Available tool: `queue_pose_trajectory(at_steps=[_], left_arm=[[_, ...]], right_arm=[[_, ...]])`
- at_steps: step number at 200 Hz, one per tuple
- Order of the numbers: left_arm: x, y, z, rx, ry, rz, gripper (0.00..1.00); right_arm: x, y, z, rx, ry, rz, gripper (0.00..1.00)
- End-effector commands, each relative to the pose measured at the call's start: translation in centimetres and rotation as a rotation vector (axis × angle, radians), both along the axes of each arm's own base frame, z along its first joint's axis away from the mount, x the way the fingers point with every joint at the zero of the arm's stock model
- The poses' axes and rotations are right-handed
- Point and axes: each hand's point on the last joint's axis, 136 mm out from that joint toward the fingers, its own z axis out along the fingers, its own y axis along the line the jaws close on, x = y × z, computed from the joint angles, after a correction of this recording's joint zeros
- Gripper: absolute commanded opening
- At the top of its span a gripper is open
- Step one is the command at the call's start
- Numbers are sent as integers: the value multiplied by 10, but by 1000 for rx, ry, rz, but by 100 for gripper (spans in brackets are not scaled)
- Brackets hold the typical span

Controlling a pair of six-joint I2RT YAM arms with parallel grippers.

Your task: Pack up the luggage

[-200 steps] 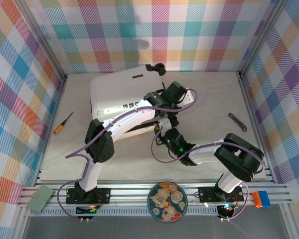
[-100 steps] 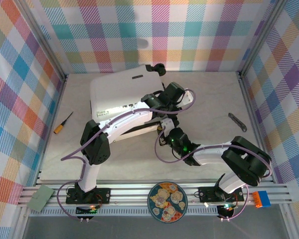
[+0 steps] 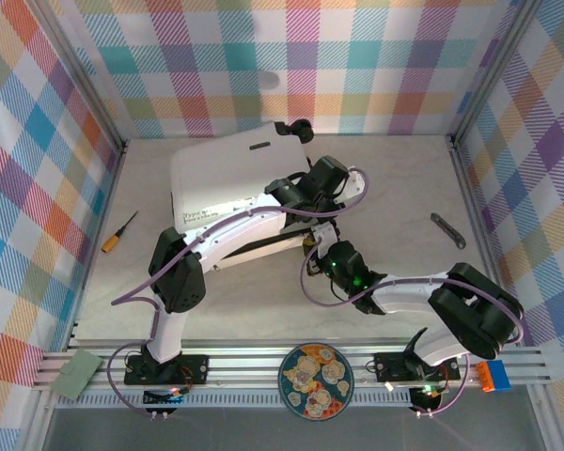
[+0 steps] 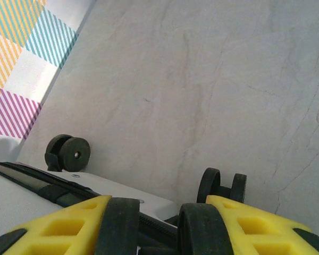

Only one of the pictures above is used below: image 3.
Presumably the white hard-shell suitcase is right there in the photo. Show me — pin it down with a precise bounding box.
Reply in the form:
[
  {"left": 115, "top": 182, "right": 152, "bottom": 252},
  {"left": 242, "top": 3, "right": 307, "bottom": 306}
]
[{"left": 168, "top": 119, "right": 344, "bottom": 272}]

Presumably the grey slotted metal bar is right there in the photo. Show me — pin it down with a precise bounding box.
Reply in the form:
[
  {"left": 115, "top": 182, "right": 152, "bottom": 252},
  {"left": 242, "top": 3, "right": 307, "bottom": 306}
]
[{"left": 430, "top": 211, "right": 466, "bottom": 249}]

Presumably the round bear-print plate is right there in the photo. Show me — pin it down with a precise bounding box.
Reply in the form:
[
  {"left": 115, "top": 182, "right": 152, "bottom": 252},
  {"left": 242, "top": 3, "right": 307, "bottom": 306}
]
[{"left": 279, "top": 343, "right": 355, "bottom": 421}]

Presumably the small black controller board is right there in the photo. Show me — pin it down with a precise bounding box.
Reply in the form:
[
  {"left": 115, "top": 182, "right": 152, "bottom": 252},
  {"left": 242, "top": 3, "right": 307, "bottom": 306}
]
[
  {"left": 143, "top": 387, "right": 184, "bottom": 421},
  {"left": 409, "top": 383, "right": 446, "bottom": 418}
]

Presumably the orange and blue toy brick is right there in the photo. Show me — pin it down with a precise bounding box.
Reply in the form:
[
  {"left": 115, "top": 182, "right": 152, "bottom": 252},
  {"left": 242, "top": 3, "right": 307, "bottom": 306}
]
[{"left": 478, "top": 359, "right": 512, "bottom": 394}]

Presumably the green card pad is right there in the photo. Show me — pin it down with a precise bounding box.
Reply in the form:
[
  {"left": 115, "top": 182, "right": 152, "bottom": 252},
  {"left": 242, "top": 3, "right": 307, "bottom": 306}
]
[{"left": 51, "top": 350, "right": 103, "bottom": 400}]

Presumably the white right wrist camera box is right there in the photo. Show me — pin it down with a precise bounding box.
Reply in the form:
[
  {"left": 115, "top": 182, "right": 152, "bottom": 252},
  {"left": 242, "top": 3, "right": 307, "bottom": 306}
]
[{"left": 308, "top": 224, "right": 338, "bottom": 246}]

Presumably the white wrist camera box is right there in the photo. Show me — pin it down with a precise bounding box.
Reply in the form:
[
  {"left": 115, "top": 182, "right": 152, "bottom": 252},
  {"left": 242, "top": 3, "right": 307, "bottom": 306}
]
[
  {"left": 308, "top": 224, "right": 338, "bottom": 246},
  {"left": 334, "top": 168, "right": 366, "bottom": 207}
]

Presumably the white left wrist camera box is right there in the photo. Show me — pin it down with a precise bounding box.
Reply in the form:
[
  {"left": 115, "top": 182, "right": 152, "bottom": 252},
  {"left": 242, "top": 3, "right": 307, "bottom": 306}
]
[{"left": 334, "top": 168, "right": 366, "bottom": 207}]

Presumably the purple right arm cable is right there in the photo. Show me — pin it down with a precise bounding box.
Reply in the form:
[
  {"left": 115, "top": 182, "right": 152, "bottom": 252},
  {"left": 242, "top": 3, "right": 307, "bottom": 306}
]
[{"left": 299, "top": 237, "right": 526, "bottom": 417}]

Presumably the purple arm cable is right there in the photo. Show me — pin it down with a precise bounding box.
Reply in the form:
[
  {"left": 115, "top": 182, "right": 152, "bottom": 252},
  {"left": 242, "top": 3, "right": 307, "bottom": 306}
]
[
  {"left": 299, "top": 237, "right": 526, "bottom": 417},
  {"left": 107, "top": 166, "right": 372, "bottom": 417}
]

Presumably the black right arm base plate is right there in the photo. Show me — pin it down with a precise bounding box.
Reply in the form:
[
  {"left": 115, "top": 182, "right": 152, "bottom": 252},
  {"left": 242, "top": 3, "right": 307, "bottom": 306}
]
[{"left": 374, "top": 351, "right": 462, "bottom": 382}]

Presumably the aluminium rail frame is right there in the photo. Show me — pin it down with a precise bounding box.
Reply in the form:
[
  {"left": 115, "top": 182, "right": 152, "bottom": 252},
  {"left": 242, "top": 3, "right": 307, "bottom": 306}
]
[{"left": 32, "top": 345, "right": 556, "bottom": 414}]

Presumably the aluminium side rail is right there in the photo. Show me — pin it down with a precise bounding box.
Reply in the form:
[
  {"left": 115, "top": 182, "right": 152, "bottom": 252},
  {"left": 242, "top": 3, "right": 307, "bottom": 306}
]
[{"left": 448, "top": 135, "right": 523, "bottom": 349}]

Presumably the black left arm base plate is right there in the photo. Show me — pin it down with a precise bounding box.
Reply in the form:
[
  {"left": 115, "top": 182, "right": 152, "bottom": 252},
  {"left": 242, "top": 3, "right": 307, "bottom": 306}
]
[{"left": 124, "top": 354, "right": 210, "bottom": 386}]

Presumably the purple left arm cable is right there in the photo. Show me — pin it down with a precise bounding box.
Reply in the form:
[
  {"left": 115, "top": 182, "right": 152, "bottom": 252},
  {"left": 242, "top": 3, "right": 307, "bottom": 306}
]
[{"left": 107, "top": 166, "right": 372, "bottom": 417}]

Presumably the orange-handled screwdriver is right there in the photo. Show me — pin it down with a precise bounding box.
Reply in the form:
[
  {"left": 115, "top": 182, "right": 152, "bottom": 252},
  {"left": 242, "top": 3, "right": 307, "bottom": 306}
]
[{"left": 101, "top": 210, "right": 140, "bottom": 254}]

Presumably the aluminium corner post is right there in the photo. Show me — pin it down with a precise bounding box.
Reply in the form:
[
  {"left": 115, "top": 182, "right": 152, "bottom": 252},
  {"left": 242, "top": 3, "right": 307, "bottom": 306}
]
[
  {"left": 30, "top": 0, "right": 126, "bottom": 151},
  {"left": 450, "top": 0, "right": 544, "bottom": 147}
]

